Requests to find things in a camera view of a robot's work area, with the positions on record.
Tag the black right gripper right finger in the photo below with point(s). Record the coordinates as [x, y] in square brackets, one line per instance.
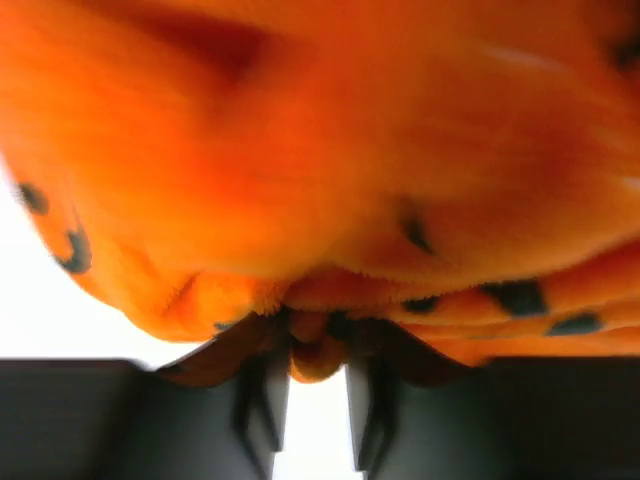
[416, 414]

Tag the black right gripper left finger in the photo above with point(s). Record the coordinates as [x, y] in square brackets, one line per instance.
[216, 413]

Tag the orange patterned pillowcase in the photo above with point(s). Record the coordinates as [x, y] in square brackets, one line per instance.
[467, 170]

